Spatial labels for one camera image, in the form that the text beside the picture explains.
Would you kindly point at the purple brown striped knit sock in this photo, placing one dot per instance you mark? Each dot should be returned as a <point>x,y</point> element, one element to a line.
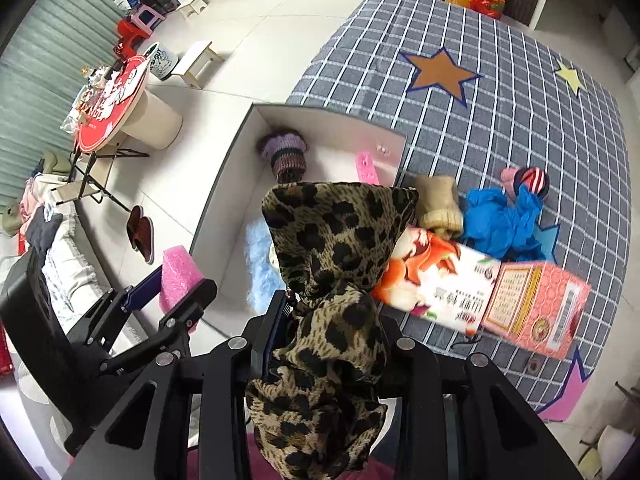
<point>285,160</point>

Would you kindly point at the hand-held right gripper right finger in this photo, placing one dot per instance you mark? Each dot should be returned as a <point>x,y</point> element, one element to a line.
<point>395,360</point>

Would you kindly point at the red plastic stool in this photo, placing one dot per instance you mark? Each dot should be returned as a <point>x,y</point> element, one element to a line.
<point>132,30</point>

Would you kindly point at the fox print tissue pack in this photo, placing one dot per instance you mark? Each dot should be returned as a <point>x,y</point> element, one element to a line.
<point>440,280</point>

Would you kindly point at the pink carton box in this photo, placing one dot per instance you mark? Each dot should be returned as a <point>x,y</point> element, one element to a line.
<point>535,305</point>

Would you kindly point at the pink red striped sock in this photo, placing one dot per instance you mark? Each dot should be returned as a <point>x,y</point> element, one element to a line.
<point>532,180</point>

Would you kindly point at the sofa with clothes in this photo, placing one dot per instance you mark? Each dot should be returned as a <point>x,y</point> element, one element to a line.
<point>50,240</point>

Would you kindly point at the grey checked star blanket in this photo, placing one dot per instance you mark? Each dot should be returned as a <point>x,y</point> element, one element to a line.
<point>500,125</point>

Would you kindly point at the leopard print bow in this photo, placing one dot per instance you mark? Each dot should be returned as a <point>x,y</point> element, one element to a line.
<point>325,240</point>

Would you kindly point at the white storage box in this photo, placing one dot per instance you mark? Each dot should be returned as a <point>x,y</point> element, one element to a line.
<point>325,135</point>

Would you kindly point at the red round table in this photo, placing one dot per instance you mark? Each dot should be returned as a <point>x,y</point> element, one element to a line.
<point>112,105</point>

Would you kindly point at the light blue fluffy cloth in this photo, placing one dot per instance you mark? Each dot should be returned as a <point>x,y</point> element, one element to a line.
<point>260,270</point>

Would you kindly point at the pale pink sponge block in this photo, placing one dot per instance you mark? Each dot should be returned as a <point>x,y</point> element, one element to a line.
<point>366,167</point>

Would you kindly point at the small white stool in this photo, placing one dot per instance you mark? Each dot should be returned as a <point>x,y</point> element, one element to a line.
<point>192,6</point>

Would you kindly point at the dark red slipper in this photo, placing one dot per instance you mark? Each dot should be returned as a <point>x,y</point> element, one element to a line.
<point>133,227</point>
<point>146,242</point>

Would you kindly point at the white printed bucket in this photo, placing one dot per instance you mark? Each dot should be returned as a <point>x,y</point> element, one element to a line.
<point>157,62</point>

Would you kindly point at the beige sock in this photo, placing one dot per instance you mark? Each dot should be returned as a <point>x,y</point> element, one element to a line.
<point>437,205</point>

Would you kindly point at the black folding chair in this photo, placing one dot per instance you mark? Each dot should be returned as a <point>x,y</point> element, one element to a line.
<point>90,175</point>

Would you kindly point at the magenta pink sponge block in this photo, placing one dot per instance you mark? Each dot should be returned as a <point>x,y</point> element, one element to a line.
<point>177,275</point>

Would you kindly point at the wooden step stool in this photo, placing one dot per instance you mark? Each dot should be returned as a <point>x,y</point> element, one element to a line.
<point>197,65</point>

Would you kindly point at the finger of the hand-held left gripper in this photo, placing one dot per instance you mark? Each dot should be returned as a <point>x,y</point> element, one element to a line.
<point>195,305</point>
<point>145,287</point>

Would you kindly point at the white table pedestal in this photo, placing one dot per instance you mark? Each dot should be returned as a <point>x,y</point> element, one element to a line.
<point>155,122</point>

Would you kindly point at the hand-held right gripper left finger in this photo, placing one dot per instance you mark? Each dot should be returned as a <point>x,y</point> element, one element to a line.
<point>270,330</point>

